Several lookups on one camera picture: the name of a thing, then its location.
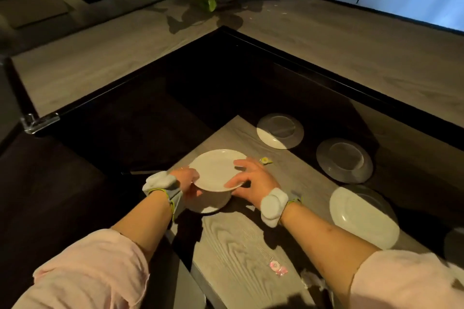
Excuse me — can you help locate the person's left forearm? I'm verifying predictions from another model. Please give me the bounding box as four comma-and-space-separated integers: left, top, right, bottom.
110, 189, 174, 264

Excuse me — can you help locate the grey round plate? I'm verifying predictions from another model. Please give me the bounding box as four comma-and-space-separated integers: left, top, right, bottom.
316, 137, 374, 185

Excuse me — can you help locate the white right wrist tracker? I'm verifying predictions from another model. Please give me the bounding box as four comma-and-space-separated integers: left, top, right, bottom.
260, 188, 303, 228

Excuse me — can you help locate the pink left sleeve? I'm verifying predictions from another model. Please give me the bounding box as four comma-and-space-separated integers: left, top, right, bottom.
12, 228, 150, 309

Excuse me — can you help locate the person's left hand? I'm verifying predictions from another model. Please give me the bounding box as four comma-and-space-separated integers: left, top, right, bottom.
170, 167, 203, 199

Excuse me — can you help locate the pink right sleeve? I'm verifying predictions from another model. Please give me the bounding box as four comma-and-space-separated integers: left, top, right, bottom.
349, 249, 464, 309

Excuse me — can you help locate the white bowl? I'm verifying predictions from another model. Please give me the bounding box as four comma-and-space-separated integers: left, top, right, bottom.
182, 189, 232, 215

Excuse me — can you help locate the person's right forearm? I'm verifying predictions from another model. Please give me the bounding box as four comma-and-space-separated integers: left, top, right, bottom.
280, 202, 381, 298

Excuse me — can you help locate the large white plate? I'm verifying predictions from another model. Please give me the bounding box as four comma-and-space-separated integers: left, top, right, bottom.
329, 184, 400, 251

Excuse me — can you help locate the pink sleeve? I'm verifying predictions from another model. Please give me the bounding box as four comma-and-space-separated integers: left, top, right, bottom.
12, 228, 150, 309
349, 249, 464, 309

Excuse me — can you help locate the white round plate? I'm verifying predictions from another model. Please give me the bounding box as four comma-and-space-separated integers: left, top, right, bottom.
256, 113, 305, 150
188, 149, 248, 193

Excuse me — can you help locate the pink sticker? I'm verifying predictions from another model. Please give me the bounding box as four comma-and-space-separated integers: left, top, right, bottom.
268, 257, 289, 277

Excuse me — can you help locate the person's right hand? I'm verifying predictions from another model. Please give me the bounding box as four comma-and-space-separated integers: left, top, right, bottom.
224, 158, 280, 209

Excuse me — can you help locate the crumpled white paper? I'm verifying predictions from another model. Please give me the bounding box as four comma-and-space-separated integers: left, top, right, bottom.
300, 270, 328, 290

